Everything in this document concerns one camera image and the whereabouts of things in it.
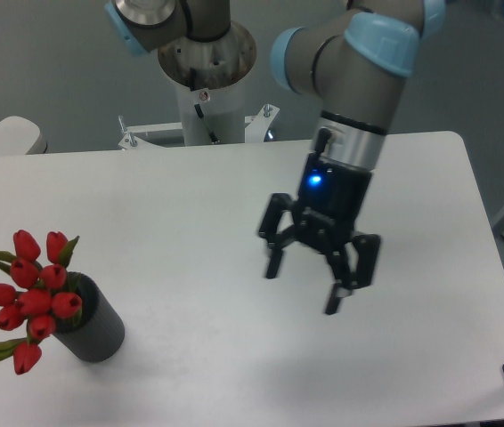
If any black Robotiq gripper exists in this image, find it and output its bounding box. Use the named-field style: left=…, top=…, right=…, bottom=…
left=257, top=153, right=381, bottom=316

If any red tulip bouquet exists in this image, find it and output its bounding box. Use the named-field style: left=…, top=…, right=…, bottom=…
left=0, top=230, right=85, bottom=375

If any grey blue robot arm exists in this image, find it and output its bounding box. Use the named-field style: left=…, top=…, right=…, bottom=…
left=105, top=1, right=446, bottom=315

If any dark grey ribbed vase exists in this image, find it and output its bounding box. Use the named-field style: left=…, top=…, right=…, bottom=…
left=53, top=272, right=126, bottom=363

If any white chair armrest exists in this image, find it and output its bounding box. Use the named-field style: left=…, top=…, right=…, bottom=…
left=0, top=116, right=48, bottom=157

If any white metal base frame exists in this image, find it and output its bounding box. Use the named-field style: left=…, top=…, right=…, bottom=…
left=118, top=103, right=280, bottom=150

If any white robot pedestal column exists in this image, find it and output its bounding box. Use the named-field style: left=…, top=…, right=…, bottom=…
left=157, top=21, right=258, bottom=147

